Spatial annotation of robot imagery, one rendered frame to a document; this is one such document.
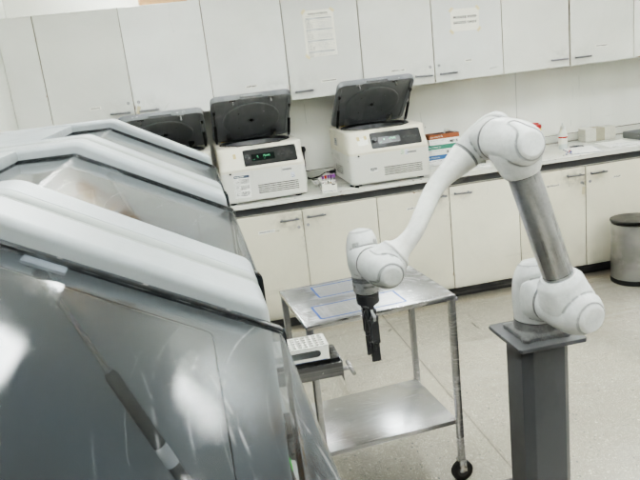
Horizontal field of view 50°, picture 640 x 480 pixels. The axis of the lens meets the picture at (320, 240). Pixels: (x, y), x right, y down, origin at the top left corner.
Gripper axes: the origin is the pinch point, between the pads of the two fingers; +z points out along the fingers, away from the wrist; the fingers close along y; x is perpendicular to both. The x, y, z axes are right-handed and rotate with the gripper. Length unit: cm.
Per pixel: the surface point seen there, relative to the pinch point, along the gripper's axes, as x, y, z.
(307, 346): -22.4, 3.3, -7.1
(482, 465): 50, -37, 81
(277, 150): 7, -235, -40
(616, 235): 227, -201, 48
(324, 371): -18.5, 6.8, 1.3
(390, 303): 16.5, -32.2, -1.9
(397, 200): 82, -229, 4
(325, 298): -6, -50, -2
